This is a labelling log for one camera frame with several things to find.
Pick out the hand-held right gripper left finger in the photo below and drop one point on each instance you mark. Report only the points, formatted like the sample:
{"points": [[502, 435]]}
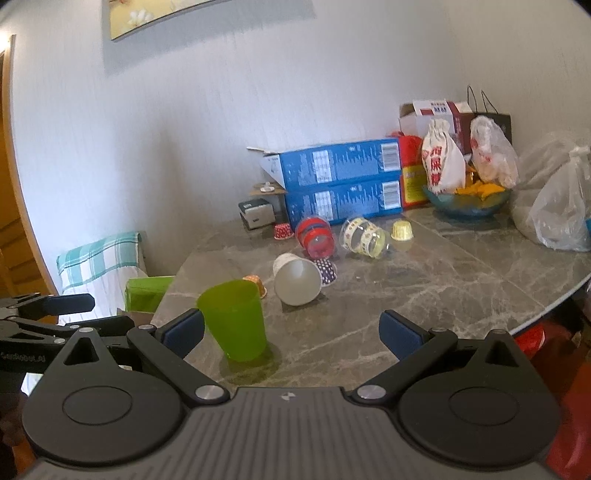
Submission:
{"points": [[183, 331]]}

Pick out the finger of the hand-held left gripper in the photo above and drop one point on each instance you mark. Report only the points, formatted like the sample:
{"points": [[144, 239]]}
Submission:
{"points": [[32, 330], [69, 303]]}

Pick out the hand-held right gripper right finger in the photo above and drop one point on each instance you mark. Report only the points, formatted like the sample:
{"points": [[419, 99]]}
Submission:
{"points": [[400, 333]]}

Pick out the white paper cup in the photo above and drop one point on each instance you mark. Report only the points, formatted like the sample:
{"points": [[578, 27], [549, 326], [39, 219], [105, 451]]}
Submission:
{"points": [[298, 281]]}

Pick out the green plastic cup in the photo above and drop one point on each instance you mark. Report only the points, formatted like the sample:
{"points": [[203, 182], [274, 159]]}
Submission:
{"points": [[235, 323]]}

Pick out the small orange paper cup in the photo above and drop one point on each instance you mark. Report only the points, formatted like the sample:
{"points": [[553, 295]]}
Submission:
{"points": [[256, 284]]}

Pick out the small dark dotted paper cup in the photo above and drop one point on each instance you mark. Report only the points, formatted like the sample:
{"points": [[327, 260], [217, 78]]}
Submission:
{"points": [[327, 271]]}

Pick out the small yellow paper cup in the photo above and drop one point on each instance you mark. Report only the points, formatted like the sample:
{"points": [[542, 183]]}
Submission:
{"points": [[402, 230]]}

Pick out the clear cup with patterned bands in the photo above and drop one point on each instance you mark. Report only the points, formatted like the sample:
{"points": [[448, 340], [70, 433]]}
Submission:
{"points": [[362, 236]]}

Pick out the clear cup with red stripes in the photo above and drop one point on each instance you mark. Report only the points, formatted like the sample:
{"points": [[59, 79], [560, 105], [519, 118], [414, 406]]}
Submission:
{"points": [[316, 237]]}

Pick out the small red dotted paper cup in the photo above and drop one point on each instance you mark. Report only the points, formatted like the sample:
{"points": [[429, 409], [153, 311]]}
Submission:
{"points": [[283, 231]]}

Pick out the teal checked towel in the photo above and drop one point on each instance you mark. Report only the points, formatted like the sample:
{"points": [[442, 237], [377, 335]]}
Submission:
{"points": [[97, 258]]}

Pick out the green box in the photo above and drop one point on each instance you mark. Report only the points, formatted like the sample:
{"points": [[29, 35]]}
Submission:
{"points": [[145, 293]]}

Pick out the wooden door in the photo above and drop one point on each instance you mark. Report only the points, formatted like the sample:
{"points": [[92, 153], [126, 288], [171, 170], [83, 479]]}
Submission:
{"points": [[14, 207]]}

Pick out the small grey device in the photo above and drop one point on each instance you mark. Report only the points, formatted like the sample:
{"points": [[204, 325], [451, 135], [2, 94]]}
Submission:
{"points": [[256, 213]]}

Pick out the blue glass bowl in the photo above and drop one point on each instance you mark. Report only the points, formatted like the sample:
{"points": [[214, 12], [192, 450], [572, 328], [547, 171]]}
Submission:
{"points": [[461, 207]]}

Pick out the blue carton box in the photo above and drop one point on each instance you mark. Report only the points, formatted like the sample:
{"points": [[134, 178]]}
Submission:
{"points": [[337, 164], [341, 201]]}

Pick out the red and yellow packet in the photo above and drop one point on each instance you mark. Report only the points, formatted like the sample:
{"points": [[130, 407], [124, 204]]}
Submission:
{"points": [[413, 187]]}

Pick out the red stool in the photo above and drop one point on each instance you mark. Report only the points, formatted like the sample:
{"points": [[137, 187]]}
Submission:
{"points": [[554, 355]]}

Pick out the cardboard piece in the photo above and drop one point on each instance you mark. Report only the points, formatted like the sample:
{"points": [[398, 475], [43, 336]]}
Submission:
{"points": [[268, 191]]}

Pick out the orange snacks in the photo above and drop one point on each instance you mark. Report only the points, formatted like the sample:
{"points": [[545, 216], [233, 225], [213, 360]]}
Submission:
{"points": [[482, 190]]}

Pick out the small white round item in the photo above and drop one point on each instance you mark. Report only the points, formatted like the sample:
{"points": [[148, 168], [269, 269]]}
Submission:
{"points": [[267, 187]]}

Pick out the red plastic bag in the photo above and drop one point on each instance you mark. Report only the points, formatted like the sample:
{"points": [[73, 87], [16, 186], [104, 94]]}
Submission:
{"points": [[408, 147]]}

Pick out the clear plastic bag with snacks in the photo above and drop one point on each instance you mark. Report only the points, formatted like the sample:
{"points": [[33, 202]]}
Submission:
{"points": [[491, 152]]}

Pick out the large translucent plastic bag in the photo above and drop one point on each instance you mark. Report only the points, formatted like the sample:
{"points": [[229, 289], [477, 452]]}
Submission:
{"points": [[540, 159], [561, 207]]}

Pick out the white and red carton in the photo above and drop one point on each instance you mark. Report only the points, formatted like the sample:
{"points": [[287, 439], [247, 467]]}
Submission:
{"points": [[415, 122]]}

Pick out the black paper bag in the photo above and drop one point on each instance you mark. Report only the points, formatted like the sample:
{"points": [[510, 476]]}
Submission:
{"points": [[501, 122]]}

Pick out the framed wall picture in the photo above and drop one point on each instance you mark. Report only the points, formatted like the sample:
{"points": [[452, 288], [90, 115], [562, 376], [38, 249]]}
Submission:
{"points": [[147, 16]]}

